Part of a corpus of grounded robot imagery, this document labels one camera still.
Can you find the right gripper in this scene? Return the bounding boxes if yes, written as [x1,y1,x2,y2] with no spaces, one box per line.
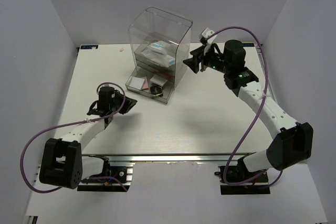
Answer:
[183,42,231,74]

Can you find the white packet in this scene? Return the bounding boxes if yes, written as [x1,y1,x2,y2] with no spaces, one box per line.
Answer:
[129,77,145,90]

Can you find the pink makeup card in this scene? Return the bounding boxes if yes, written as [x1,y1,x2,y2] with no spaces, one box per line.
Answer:
[141,77,149,90]

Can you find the black gold compact case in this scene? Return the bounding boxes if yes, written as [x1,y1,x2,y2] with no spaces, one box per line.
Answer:
[149,85,163,97]

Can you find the white cotton pad pack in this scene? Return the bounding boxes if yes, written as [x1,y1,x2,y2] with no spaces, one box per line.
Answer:
[147,40,176,54]
[140,49,175,68]

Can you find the white square compact box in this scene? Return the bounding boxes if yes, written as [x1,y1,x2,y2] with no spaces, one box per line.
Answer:
[150,74,167,87]

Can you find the clear acrylic drawer organizer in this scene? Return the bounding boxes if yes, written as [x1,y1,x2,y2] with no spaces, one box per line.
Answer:
[125,6,193,103]

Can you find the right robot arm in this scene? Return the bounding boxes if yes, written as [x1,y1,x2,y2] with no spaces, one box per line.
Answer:
[183,40,313,183]

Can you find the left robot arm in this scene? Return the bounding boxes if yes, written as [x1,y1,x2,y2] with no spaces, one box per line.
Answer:
[39,86,137,189]

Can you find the blue label right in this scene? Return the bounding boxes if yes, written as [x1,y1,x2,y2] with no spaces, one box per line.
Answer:
[243,42,255,47]

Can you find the blue label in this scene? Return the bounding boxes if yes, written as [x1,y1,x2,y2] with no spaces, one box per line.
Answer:
[243,42,255,47]
[80,45,98,50]

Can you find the blue label left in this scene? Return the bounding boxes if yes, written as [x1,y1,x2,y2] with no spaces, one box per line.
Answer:
[80,45,98,50]

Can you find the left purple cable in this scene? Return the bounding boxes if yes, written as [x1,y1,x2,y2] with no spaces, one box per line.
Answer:
[20,82,131,194]

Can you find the purple cable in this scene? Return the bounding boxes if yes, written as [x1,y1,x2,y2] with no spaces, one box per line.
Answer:
[20,82,131,194]
[206,26,284,187]

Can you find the aluminium front rail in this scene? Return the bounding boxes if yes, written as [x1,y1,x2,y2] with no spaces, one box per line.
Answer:
[104,152,263,164]

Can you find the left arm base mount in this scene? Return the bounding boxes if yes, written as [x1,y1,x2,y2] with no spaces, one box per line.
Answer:
[77,163,133,193]

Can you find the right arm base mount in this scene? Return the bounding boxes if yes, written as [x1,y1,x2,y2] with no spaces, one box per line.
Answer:
[214,166,270,195]

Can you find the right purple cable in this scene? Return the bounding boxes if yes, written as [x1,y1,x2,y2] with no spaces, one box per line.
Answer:
[206,26,284,187]

